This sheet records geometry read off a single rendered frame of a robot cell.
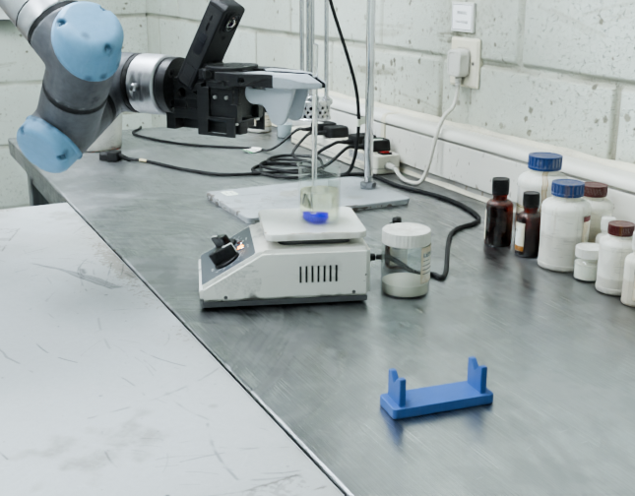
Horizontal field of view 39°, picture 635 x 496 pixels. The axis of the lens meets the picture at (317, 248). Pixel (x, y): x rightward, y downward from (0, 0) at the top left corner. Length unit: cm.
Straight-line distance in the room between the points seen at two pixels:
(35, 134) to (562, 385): 65
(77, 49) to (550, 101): 78
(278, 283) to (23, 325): 29
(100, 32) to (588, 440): 64
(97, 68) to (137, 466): 46
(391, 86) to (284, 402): 115
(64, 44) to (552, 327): 61
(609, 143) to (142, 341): 76
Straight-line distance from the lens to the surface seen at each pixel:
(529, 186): 130
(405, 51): 186
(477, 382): 85
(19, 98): 345
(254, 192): 158
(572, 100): 146
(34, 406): 87
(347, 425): 80
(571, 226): 121
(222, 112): 109
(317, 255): 105
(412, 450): 77
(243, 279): 105
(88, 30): 102
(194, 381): 89
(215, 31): 110
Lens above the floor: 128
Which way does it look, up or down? 17 degrees down
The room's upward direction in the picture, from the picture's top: straight up
